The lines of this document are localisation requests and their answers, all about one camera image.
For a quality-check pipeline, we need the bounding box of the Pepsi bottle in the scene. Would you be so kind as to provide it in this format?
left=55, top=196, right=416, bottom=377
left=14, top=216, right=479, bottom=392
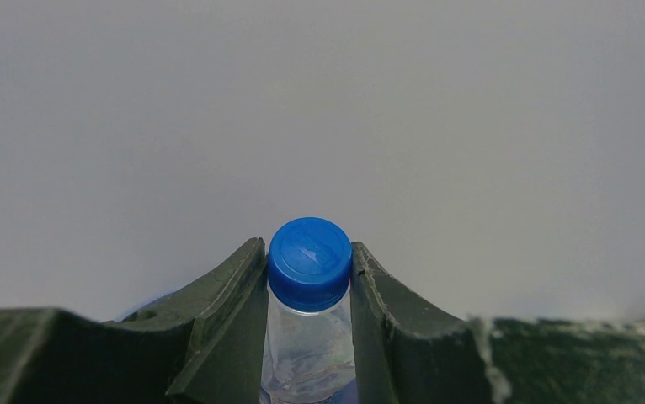
left=259, top=217, right=355, bottom=403

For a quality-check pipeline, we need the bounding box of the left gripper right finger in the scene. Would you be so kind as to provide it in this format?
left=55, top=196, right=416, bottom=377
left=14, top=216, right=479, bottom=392
left=351, top=242, right=645, bottom=403

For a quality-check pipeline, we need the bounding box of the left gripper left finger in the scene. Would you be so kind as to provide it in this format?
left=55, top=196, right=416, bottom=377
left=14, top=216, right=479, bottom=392
left=0, top=237, right=269, bottom=403

